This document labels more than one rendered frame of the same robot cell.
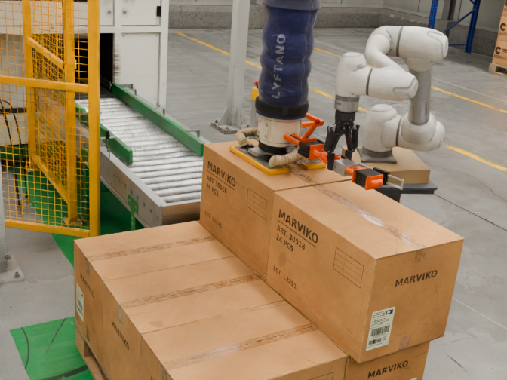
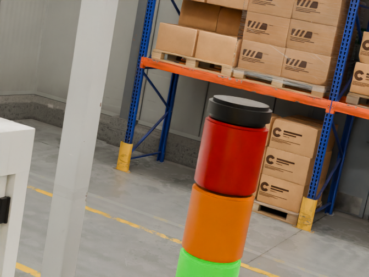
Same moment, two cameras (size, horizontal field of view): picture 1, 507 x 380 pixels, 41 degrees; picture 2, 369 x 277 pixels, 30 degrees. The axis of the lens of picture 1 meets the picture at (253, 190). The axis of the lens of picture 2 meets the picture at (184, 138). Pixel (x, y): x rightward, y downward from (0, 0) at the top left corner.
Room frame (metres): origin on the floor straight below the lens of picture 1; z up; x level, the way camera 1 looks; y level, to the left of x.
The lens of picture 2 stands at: (3.59, 1.46, 2.41)
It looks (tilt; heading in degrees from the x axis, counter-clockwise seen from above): 11 degrees down; 328
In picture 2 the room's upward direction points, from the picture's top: 10 degrees clockwise
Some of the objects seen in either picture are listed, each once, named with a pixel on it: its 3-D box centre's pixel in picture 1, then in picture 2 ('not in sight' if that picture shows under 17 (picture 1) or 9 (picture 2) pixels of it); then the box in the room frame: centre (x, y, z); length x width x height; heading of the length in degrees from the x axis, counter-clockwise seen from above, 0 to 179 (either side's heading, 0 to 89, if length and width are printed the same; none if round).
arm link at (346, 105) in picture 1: (346, 102); not in sight; (2.48, -0.32, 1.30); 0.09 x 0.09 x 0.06
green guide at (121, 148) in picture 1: (81, 119); not in sight; (4.33, 1.17, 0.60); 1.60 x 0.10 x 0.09; 32
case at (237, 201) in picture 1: (271, 202); not in sight; (2.82, -0.09, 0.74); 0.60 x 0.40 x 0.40; 33
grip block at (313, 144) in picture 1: (312, 148); not in sight; (2.62, -0.22, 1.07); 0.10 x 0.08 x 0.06; 122
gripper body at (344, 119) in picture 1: (344, 121); not in sight; (2.48, -0.32, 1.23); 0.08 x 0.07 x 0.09; 122
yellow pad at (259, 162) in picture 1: (258, 155); not in sight; (2.78, -0.01, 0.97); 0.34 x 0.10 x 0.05; 32
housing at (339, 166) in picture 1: (345, 167); not in sight; (2.44, -0.34, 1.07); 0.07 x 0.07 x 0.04; 32
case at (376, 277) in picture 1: (357, 262); not in sight; (2.30, -0.41, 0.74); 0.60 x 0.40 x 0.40; 33
